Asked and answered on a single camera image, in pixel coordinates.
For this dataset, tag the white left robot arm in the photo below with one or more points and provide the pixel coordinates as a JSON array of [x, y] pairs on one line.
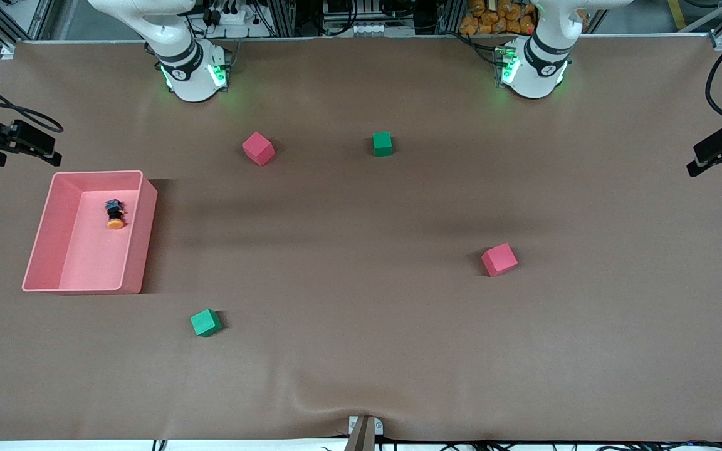
[[533, 78]]

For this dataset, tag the brown table mat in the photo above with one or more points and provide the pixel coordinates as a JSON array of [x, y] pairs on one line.
[[361, 344]]

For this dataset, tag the pink plastic bin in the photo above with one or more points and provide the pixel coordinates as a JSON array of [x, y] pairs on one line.
[[98, 263]]

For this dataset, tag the pink foam cube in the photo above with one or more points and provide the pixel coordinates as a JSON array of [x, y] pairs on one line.
[[499, 260], [257, 149]]

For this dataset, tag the white connector block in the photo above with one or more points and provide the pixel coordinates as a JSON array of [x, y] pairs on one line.
[[367, 28]]

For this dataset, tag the aluminium camera mount profile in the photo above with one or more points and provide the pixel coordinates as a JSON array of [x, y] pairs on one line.
[[364, 438]]

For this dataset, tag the orange mushroom push button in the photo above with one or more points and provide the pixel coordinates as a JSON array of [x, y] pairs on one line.
[[115, 222]]

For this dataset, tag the white power strip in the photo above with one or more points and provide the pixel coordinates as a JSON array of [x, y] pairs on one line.
[[235, 15]]

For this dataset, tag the aluminium frame column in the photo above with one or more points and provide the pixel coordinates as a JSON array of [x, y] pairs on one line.
[[450, 15], [282, 19]]

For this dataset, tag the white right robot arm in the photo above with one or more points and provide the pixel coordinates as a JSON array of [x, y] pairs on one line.
[[192, 81]]

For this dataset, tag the green foam cube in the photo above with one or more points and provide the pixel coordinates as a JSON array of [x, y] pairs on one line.
[[382, 144], [205, 323]]

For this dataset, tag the bag of orange objects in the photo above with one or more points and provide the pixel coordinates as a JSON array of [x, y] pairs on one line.
[[492, 22]]

